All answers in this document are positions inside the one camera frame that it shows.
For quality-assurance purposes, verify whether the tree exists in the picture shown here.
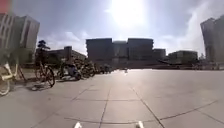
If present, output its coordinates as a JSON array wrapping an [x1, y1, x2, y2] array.
[[36, 39, 52, 52]]

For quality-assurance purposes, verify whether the low building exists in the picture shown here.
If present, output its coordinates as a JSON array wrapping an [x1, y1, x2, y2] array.
[[45, 45, 88, 66], [165, 49, 200, 69]]

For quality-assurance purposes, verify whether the grey tall building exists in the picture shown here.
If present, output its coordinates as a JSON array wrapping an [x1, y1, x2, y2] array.
[[199, 14, 224, 65], [0, 12, 41, 65]]

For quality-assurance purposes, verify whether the grey paved plaza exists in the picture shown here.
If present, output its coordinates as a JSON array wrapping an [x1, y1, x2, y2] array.
[[0, 68, 224, 128]]

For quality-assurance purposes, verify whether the robot's own part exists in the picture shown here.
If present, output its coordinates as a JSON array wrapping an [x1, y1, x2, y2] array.
[[73, 121, 83, 128], [135, 120, 145, 128]]

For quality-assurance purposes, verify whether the row of parked bicycles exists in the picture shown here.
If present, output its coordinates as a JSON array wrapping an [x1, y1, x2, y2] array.
[[0, 49, 115, 98]]

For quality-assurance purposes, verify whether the dark three-block building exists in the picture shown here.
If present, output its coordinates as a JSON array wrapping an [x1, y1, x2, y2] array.
[[85, 37, 167, 70]]

